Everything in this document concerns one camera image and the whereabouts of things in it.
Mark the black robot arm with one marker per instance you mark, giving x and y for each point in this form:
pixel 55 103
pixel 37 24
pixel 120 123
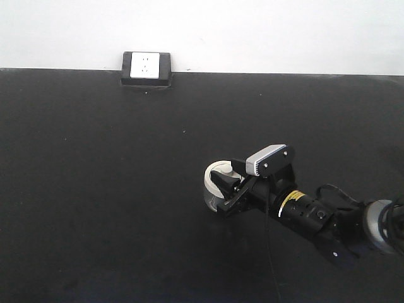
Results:
pixel 341 228

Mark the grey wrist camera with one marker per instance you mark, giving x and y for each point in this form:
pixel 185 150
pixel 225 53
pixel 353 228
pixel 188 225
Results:
pixel 270 159

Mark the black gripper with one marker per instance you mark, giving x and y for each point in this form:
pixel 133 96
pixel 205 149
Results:
pixel 262 193

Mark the black countertop power socket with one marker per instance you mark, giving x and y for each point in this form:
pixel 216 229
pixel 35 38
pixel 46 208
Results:
pixel 146 69

